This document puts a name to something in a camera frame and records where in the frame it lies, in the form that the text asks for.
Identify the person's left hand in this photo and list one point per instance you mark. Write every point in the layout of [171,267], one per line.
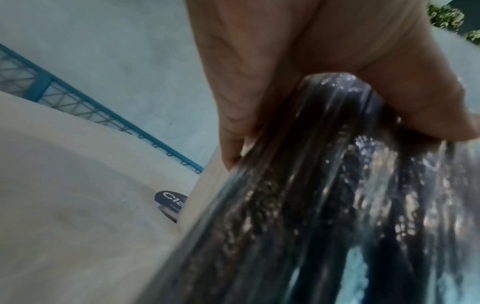
[281,38]

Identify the pack of black straws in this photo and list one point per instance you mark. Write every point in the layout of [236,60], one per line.
[300,193]

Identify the hanging small-leaf green plant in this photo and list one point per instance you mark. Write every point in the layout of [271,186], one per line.
[448,16]

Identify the round purple sticker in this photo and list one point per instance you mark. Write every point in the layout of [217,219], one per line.
[168,199]

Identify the blue mesh fence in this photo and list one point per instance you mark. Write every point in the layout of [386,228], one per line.
[45,86]

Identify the beige table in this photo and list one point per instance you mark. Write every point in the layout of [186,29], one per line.
[56,207]

